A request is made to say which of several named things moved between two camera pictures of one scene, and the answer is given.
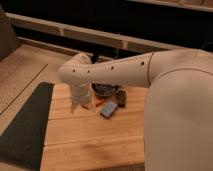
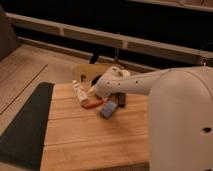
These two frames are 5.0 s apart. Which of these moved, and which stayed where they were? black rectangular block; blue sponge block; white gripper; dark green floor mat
Moved: white gripper
Stayed: black rectangular block; dark green floor mat; blue sponge block
